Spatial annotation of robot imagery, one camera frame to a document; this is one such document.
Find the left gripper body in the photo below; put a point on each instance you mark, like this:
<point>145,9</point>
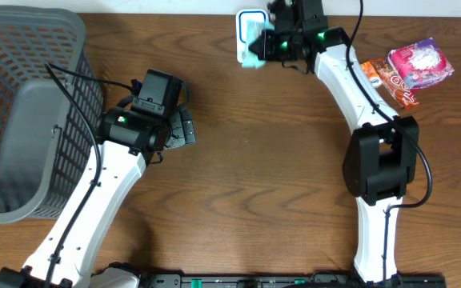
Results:
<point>183,129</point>

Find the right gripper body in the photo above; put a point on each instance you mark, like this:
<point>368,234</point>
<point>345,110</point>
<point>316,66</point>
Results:
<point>279,48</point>

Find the teal snack packet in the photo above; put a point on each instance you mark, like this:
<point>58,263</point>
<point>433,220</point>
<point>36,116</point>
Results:
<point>253,30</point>

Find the small orange tissue pack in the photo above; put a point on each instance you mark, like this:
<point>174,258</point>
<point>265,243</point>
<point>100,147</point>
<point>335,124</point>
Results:
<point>371,74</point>

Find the orange snack bar wrapper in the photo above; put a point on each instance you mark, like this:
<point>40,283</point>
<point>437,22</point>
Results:
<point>394,84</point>

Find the purple white snack package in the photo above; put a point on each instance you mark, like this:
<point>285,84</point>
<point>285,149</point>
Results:
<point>420,65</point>

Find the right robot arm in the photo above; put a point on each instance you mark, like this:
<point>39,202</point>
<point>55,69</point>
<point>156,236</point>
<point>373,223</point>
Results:
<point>381,156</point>

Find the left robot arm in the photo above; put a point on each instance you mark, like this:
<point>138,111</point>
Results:
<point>127,141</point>

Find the white barcode scanner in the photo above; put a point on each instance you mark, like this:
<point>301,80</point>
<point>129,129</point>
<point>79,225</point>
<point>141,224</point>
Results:
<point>241,20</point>

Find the grey plastic shopping basket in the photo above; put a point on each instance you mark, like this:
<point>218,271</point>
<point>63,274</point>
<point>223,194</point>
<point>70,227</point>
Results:
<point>47,88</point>

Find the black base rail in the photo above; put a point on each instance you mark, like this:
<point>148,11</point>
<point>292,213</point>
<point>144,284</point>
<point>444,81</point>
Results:
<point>294,281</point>

